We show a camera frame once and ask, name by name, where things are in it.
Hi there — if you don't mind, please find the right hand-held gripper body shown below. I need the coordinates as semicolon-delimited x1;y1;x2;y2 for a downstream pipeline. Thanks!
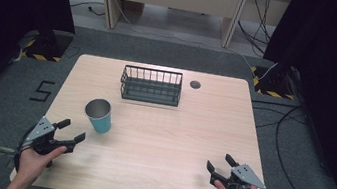
208;158;270;189

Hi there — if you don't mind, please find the black stand base with hazard tape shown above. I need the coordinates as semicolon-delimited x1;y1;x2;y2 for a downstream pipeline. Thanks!
246;60;300;101
15;25;75;66

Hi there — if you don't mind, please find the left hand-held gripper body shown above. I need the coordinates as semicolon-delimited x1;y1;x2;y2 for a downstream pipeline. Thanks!
21;113;80;161

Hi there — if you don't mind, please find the bundle of black cables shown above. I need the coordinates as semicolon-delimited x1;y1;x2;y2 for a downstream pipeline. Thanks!
233;0;279;57

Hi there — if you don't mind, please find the teal cup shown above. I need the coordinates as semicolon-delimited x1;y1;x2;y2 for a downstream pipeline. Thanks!
81;96;116;135

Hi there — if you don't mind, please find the round table grommet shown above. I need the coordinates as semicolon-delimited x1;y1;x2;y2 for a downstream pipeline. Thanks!
189;80;203;90

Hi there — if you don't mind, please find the black cable with plug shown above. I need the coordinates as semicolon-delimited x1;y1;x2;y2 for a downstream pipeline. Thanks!
68;0;107;18

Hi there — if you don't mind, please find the long black floor cable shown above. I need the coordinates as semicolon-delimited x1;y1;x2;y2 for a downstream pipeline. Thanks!
238;98;337;189

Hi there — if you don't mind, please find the person's left hand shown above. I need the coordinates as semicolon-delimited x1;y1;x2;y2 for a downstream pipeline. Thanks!
15;139;68;189

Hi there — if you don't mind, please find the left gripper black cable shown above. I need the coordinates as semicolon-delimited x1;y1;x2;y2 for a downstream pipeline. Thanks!
12;122;39;174

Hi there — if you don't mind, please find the black wire basket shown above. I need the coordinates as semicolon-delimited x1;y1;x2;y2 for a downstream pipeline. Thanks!
117;63;185;108

